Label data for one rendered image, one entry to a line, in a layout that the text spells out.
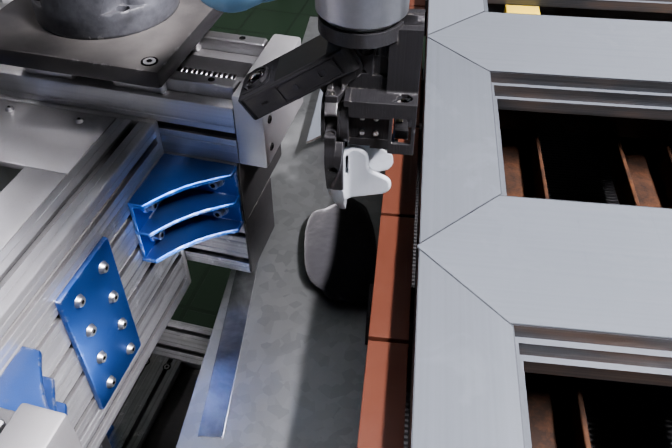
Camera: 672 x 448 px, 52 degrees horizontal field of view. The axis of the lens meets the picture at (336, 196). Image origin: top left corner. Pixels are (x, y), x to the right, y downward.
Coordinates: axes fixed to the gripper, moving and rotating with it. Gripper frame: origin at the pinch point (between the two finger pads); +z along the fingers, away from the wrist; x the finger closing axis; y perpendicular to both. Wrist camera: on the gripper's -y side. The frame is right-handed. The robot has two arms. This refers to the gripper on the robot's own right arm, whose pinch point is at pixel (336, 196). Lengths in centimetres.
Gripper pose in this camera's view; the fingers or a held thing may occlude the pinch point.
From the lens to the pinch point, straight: 68.7
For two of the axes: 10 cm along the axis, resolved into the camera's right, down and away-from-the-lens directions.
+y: 9.9, 0.8, -0.9
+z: 0.0, 7.4, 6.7
